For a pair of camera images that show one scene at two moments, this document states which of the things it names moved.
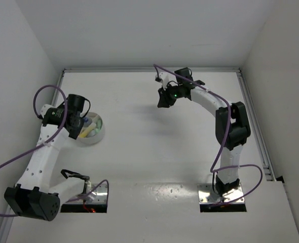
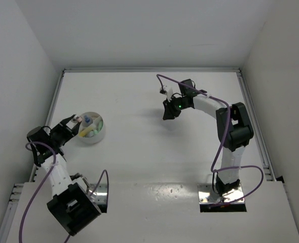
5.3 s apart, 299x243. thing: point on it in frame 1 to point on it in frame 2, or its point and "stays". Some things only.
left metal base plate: x=100 y=196 stays
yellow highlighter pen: x=83 y=133 stays
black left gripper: x=74 y=133 to x=67 y=132
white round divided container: x=92 y=129 stays
